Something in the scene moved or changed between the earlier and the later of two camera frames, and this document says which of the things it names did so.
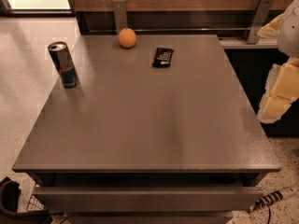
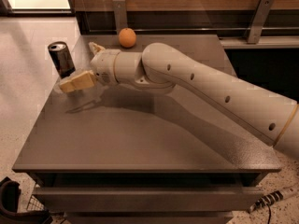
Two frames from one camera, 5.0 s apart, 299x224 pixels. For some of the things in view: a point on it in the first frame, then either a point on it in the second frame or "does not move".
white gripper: (290, 32) -> (104, 66)
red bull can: (62, 60) does not move
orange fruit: (127, 37) does not move
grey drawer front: (149, 199) does not move
